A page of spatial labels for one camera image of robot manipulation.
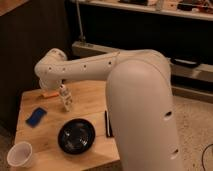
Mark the black cable on floor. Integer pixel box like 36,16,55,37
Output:
200,143,213,171

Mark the blue sponge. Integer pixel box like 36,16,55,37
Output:
26,107,47,127

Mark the orange marker pen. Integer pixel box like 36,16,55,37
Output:
41,92,59,99

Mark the black round bowl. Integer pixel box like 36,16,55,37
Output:
58,118,96,155

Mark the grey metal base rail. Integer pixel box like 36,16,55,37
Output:
72,41,213,83

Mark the black handle on rail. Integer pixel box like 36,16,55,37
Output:
170,58,201,68

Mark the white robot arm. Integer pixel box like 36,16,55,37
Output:
35,49,184,171

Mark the grey metal pole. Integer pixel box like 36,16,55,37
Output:
76,0,86,43

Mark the black striped rectangular block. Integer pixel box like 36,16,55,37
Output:
104,111,113,138

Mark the small clear plastic bottle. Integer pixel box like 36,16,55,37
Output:
59,84,72,111

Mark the white paper cup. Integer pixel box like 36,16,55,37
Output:
7,141,35,168

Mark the wooden table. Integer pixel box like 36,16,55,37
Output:
11,81,121,171

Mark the cluttered background shelf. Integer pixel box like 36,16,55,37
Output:
71,0,213,22

